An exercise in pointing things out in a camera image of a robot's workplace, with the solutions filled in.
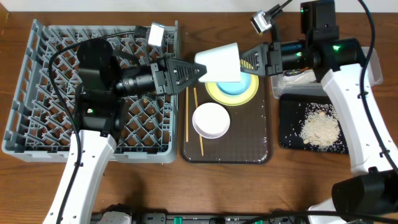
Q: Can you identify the pink bowl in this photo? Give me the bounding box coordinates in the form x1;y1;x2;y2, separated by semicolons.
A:
192;103;231;139

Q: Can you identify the dark brown serving tray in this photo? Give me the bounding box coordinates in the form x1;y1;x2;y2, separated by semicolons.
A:
180;77;274;164

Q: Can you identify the light blue bowl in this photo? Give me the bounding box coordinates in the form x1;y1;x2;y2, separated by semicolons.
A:
216;72;251;96

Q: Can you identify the black equipment rail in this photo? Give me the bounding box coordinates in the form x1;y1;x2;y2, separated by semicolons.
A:
90;203;312;224

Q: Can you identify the wooden chopstick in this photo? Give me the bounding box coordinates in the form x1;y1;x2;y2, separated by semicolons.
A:
185;87;189;142
193;87;204;157

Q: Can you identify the clear plastic waste bin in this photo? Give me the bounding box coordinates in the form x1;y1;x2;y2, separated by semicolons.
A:
271;50;383;99

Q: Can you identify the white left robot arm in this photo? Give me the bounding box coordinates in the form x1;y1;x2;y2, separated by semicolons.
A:
44;38;207;223

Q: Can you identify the yellow plate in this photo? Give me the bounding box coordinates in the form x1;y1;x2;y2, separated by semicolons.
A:
205;75;259;106

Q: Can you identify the grey plastic dish rack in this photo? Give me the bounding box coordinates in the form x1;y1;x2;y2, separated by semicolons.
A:
2;21;180;164

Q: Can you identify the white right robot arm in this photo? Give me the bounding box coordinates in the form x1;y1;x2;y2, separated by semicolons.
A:
241;39;397;223

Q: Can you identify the rice food scraps pile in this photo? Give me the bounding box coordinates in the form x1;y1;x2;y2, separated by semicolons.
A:
285;102;348;152

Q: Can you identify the white napkin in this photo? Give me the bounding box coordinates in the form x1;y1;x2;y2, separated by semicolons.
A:
282;70;316;85

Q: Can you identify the black waste tray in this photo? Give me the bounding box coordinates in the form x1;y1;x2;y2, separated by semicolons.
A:
278;93;351;155

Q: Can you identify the white cup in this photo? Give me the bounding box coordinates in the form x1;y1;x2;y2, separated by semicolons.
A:
195;42;241;83

